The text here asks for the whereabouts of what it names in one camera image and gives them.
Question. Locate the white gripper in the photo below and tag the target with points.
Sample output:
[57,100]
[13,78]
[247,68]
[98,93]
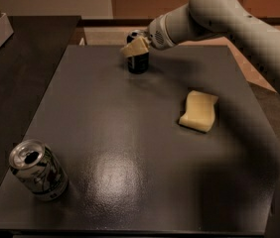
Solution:
[157,34]

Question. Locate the blue pepsi can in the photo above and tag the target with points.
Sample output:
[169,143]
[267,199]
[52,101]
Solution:
[140,63]

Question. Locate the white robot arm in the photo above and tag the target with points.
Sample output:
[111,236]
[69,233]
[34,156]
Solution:
[200,20]

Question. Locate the silver green soda can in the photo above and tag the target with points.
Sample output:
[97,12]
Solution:
[33,163]

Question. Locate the yellow sponge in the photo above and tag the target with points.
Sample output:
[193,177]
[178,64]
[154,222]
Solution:
[199,113]

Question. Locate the dark side counter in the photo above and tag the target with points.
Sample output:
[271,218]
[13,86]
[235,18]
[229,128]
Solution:
[28,61]

